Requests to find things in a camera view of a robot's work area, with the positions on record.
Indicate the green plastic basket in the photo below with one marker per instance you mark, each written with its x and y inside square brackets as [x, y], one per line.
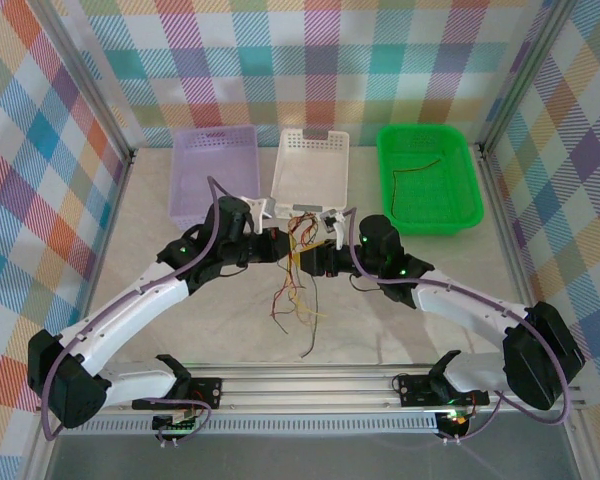
[460, 150]

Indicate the white plastic basket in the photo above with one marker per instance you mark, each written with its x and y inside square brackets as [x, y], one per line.
[310, 170]

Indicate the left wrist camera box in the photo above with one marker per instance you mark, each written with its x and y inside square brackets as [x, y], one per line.
[257, 206]

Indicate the aluminium frame post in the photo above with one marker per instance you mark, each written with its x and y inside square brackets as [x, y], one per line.
[525, 75]
[90, 85]

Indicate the small circuit board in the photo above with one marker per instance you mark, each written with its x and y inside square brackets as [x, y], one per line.
[455, 420]
[177, 425]

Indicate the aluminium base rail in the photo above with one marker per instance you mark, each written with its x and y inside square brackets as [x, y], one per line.
[305, 387]

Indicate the aluminium side rail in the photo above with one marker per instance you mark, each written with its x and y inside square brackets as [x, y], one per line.
[506, 225]
[111, 225]

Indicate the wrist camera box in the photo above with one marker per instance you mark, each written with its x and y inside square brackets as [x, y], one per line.
[332, 218]
[257, 206]

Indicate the purple plastic basket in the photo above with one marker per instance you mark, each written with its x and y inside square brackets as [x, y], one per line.
[215, 160]

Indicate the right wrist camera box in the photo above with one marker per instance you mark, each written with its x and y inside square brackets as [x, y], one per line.
[332, 218]

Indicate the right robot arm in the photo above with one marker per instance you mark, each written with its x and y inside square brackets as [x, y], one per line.
[460, 310]

